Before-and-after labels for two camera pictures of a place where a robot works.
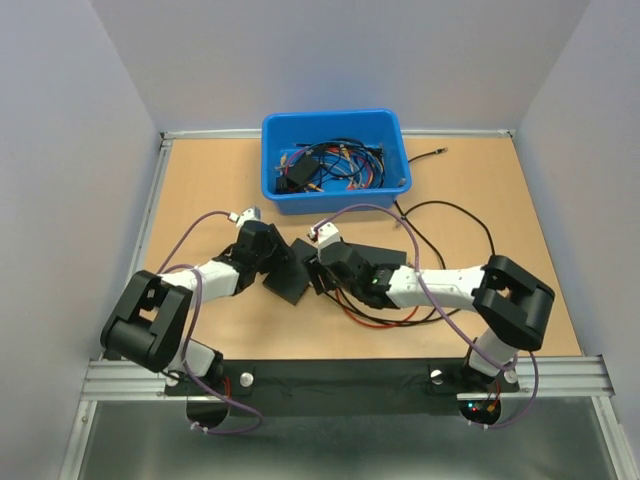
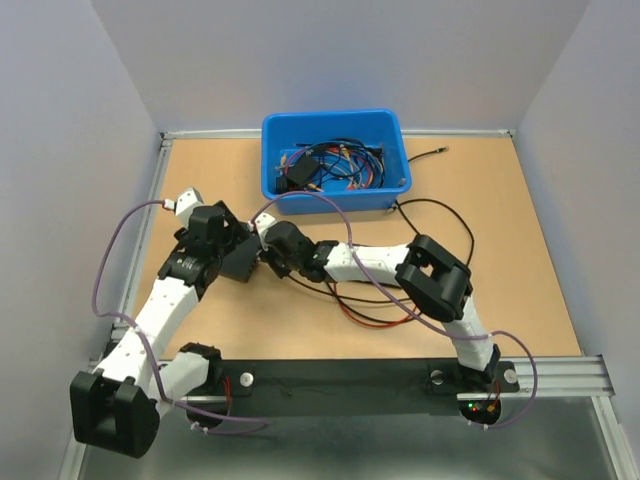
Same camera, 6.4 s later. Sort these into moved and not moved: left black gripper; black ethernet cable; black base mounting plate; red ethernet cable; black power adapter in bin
Moved: left black gripper; black ethernet cable
Not moved: black base mounting plate; red ethernet cable; black power adapter in bin
